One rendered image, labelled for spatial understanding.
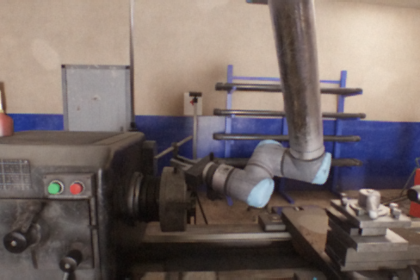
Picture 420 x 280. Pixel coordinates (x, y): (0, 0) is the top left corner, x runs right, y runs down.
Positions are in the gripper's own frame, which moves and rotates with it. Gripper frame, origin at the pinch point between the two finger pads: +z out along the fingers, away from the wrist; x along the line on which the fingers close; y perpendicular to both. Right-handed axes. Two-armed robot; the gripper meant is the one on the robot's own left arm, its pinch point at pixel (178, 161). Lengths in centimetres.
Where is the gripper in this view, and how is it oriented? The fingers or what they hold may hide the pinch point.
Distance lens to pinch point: 82.3
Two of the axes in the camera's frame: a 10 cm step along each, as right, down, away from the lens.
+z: -8.3, -2.3, 5.0
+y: 0.0, -9.1, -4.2
